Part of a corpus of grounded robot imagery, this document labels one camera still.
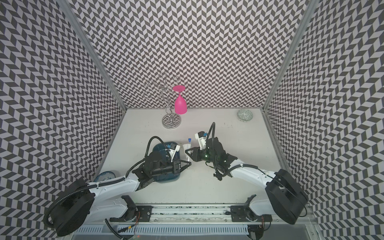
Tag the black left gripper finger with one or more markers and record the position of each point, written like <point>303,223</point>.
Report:
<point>184,163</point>
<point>183,167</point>

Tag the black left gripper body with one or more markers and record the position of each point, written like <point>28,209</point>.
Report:
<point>171,167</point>

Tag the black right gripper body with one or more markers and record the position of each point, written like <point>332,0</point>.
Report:
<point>204,155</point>

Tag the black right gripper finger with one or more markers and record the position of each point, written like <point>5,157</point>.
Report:
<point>192,156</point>
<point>191,149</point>

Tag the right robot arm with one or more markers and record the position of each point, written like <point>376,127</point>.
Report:
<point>285,197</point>

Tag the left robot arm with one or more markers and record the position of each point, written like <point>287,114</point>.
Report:
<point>108,200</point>

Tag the teal plastic water tub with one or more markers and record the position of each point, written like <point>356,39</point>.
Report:
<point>164,178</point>

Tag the chrome glass rack stand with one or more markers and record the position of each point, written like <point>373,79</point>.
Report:
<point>160,88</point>

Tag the pink plastic wine glass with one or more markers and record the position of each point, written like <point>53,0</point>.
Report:
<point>180,102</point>

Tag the patterned ceramic bowl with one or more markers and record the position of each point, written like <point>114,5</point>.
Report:
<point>245,115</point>

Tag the blue patterned plate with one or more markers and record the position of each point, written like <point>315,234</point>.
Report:
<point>105,176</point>

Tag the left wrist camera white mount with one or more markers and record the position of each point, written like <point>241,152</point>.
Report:
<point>174,149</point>

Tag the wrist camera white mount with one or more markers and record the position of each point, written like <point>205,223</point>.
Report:
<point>174,149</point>
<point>201,137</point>

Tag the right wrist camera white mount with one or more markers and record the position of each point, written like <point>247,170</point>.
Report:
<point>201,137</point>

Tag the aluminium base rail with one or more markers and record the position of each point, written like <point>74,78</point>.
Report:
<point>193,214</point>

